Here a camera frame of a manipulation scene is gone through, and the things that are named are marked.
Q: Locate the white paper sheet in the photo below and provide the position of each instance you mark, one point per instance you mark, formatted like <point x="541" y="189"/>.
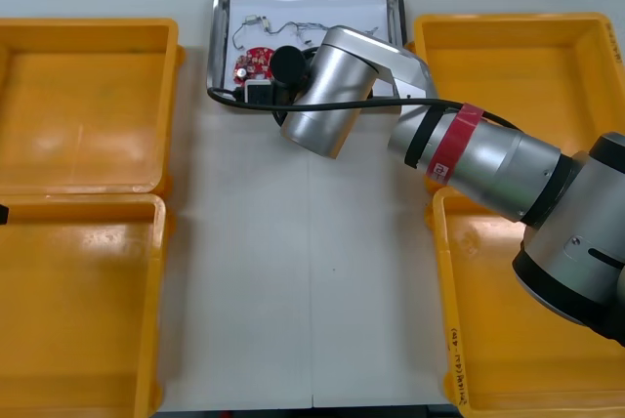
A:
<point x="342" y="10"/>

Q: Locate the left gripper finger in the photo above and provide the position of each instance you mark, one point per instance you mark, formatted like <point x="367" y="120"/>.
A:
<point x="4" y="215"/>

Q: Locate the round red circuit board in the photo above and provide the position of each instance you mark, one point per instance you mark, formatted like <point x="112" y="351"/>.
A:
<point x="251" y="61"/>

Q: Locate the steel tray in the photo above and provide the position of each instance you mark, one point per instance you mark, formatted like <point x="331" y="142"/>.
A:
<point x="220" y="47"/>

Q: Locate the yellow-orange plastic bin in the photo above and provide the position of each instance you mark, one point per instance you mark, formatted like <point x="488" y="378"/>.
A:
<point x="97" y="315"/>
<point x="97" y="96"/>
<point x="488" y="315"/>
<point x="537" y="71"/>

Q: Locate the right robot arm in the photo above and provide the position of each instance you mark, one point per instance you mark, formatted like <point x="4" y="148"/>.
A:
<point x="488" y="154"/>

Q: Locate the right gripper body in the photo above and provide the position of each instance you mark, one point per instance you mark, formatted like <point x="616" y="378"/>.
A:
<point x="277" y="116"/>

